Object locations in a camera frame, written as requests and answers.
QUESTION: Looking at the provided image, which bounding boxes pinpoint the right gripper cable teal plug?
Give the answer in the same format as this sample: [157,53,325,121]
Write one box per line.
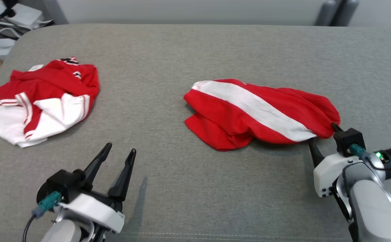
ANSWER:
[348,143,391,172]

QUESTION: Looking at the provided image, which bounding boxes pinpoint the red shorts with white stripe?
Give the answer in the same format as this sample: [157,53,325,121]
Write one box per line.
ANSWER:
[184,79,341,152]

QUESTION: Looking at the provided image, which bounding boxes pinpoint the black plug adaptor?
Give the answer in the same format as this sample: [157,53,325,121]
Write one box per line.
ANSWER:
[0,0,18,18]

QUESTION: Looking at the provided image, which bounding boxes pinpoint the grey fabric sofa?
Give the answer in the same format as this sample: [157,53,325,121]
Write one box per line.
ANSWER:
[0,23,391,242]

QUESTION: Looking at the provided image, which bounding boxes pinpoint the white power strip with cables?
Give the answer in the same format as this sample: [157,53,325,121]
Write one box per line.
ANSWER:
[0,7,55,41]

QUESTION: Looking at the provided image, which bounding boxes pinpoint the left gripper cable teal plug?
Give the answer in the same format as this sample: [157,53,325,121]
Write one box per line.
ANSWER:
[22,191,63,242]

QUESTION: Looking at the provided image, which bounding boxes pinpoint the gripper cable teal plug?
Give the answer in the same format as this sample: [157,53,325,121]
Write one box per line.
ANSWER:
[22,191,63,242]
[348,143,391,172]

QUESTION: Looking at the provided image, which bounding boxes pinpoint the red white basketball jersey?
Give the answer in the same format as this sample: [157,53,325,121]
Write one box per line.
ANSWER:
[0,57,100,148]

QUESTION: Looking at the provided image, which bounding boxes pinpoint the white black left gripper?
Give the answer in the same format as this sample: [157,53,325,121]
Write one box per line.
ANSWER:
[54,143,137,242]

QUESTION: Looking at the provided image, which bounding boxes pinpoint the grey partition post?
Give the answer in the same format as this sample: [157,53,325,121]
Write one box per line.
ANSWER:
[315,0,337,27]
[42,0,69,25]
[332,0,359,27]

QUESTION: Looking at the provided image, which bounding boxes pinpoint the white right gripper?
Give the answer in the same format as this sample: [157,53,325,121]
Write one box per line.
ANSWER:
[308,122,362,198]

